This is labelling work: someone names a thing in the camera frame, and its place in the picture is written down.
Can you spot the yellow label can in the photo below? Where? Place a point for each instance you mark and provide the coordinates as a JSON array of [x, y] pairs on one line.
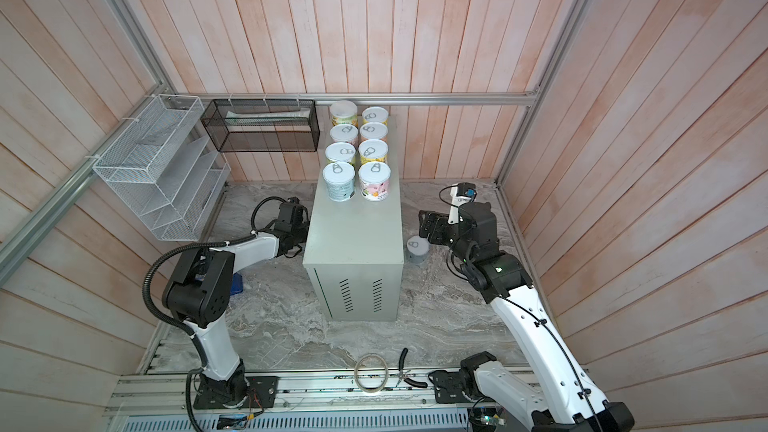
[[375, 114]]

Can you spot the pink label can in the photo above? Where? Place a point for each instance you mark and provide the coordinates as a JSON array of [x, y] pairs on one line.
[[374, 131]]

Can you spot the grey metal cabinet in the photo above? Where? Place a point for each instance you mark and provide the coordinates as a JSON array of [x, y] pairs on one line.
[[354, 255]]

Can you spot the tall yellow peach can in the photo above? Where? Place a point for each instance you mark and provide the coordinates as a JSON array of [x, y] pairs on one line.
[[343, 112]]

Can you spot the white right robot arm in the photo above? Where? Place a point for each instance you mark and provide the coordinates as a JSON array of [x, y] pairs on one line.
[[567, 399]]

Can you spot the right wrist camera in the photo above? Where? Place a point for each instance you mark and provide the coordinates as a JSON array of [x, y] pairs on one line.
[[462, 193]]

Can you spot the floor can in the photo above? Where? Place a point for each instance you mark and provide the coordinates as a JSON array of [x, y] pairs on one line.
[[373, 150], [341, 152], [339, 178]]

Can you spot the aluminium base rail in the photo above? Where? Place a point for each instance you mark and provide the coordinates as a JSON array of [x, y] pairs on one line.
[[305, 400]]

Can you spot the grey label can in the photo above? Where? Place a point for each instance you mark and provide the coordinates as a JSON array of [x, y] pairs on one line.
[[417, 249]]

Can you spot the black mesh wall basket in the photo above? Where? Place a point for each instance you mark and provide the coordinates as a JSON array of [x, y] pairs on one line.
[[262, 125]]

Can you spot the black handled pliers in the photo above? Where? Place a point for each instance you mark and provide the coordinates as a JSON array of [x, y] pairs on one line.
[[403, 375]]

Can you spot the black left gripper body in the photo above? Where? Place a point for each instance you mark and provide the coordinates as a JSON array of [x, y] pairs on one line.
[[301, 233]]

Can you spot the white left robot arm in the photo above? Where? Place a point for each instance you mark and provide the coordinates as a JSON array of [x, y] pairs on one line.
[[189, 288]]

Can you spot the white wire mesh rack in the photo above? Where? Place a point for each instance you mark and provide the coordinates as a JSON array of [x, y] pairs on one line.
[[170, 181]]

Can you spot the white lid can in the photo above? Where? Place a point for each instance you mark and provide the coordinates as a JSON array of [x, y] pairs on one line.
[[374, 178]]

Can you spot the blue tape dispenser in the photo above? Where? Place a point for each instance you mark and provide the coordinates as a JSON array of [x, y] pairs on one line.
[[237, 286]]

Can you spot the clear tape roll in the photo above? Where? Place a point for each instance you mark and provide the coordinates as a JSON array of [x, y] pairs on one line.
[[371, 373]]

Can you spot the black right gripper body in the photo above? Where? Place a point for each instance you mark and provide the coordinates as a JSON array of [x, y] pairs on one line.
[[445, 233]]

